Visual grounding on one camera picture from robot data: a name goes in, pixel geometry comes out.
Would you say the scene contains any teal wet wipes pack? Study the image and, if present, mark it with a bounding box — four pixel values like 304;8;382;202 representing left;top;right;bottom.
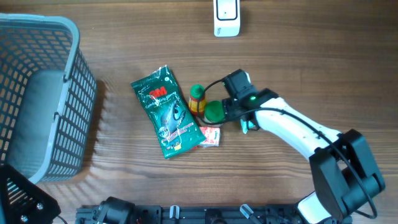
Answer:
240;119;259;134

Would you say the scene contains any clear jar green lid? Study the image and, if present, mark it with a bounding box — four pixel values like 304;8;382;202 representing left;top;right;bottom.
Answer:
204;100;225;127

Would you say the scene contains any red small packet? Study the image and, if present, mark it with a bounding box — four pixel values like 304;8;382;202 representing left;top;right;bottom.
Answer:
199;127;221;147

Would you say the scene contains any yellow bottle green cap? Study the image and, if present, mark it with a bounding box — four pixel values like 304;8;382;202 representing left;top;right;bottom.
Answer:
188;84;207;116

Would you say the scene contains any green glove package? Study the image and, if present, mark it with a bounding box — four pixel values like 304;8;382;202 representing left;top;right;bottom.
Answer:
131;65;206;159

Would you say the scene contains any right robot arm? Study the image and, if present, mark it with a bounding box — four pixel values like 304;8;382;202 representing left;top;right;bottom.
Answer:
221;69;386;223

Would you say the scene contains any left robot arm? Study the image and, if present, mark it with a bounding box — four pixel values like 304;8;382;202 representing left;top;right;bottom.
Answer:
1;165;61;224

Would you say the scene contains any white barcode scanner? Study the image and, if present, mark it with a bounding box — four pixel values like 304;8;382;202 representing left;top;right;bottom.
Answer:
213;0;241;37

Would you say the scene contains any grey plastic shopping basket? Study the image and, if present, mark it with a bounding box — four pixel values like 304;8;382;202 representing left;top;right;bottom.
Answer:
1;14;97;183

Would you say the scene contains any black right camera cable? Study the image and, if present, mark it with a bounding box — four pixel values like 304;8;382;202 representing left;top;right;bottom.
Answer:
197;79;378;220

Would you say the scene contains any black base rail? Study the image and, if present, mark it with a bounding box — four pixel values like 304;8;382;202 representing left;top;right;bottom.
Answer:
75;197;293;224

